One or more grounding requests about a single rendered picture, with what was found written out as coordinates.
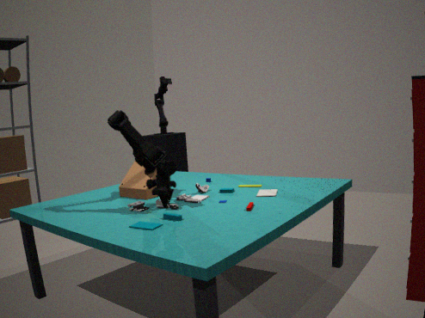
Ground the teal flat plate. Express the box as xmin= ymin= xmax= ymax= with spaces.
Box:
xmin=129 ymin=222 xmax=163 ymax=230

